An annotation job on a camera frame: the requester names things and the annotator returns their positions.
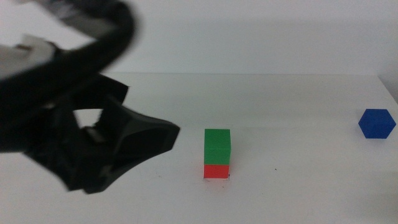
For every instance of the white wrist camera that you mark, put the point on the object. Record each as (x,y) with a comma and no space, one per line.
(28,56)

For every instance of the blue cube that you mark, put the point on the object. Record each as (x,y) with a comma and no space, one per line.
(377,124)

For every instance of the red cube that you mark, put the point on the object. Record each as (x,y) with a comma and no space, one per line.
(216,171)

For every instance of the green cube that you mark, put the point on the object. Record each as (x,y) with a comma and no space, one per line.
(217,146)

